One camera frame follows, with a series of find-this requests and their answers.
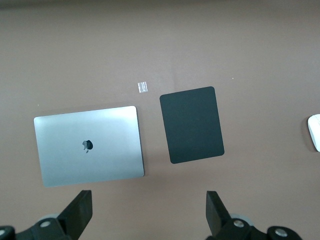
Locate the white computer mouse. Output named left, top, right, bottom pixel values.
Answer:
left=307, top=114, right=320, bottom=153

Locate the silver closed laptop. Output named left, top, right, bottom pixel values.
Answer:
left=33, top=105, right=146, bottom=188

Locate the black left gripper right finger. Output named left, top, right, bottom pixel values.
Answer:
left=204, top=190, right=301, bottom=240

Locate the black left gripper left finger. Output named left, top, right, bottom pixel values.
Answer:
left=0, top=189, right=94, bottom=240

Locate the black mouse pad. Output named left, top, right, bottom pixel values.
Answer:
left=159, top=86, right=225, bottom=165

